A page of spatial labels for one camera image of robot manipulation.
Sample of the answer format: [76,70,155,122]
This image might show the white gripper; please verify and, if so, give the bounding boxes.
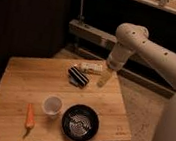
[97,43,132,87]

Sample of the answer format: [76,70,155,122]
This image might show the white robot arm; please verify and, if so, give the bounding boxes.
[106,23,176,141]

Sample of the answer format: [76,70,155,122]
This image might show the black ceramic bowl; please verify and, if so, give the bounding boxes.
[61,104,99,141]

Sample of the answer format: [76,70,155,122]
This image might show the white small bottle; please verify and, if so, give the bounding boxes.
[75,62,103,75]

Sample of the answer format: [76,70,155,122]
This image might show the grey metal beam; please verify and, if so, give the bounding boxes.
[69,19,176,98]

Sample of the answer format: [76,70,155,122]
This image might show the metal pole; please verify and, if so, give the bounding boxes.
[78,0,84,24]

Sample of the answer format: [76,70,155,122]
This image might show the wooden table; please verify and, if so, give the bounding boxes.
[0,57,131,141]

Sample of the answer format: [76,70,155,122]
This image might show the orange carrot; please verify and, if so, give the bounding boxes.
[24,103,35,137]

